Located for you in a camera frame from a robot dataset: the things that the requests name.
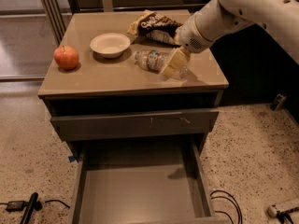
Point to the white paper bowl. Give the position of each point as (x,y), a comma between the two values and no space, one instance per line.
(110,45)

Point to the red apple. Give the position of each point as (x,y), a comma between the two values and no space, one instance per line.
(66,57)

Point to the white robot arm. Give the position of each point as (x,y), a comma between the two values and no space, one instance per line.
(279,18)

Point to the closed grey top drawer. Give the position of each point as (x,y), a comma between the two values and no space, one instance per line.
(96,127)

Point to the blue tape piece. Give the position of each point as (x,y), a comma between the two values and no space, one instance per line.
(71,158)

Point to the open grey middle drawer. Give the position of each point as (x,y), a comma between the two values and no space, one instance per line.
(142,182)

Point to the small grey floor device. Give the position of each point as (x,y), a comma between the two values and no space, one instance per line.
(278,102)

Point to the black handheld tool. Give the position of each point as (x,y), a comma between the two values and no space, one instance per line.
(33,205)

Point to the white power strip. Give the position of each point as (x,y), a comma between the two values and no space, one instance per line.
(288,206)

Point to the brown snack chip bag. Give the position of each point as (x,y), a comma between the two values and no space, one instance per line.
(156,26)

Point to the clear plastic water bottle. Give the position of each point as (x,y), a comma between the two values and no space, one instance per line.
(161,63)

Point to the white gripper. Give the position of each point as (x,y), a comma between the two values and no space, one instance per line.
(189,35)

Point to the grey drawer cabinet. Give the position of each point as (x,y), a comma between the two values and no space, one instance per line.
(101,86)

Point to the black power adapter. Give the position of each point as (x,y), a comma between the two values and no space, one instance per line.
(13,206)

